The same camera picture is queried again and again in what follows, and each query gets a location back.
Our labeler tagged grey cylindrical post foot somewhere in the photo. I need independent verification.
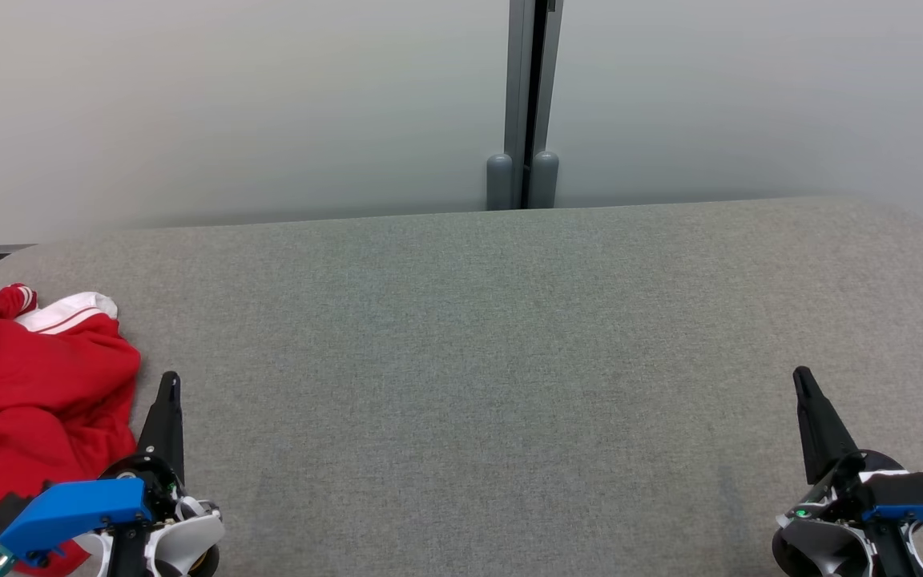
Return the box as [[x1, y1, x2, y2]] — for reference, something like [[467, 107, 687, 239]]
[[531, 150, 560, 210], [486, 152, 514, 212]]

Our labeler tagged grey vertical door frame post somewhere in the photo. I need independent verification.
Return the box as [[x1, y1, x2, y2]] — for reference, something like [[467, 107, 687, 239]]
[[504, 0, 565, 211]]

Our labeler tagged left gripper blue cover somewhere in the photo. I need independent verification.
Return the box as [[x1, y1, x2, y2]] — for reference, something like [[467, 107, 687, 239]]
[[0, 371, 187, 567]]

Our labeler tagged red white Bulls t-shirt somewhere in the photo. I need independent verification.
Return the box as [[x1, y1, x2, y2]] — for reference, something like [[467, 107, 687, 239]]
[[0, 292, 143, 575]]

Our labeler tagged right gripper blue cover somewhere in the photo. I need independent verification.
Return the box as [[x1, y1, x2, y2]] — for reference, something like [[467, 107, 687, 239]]
[[792, 366, 923, 546]]

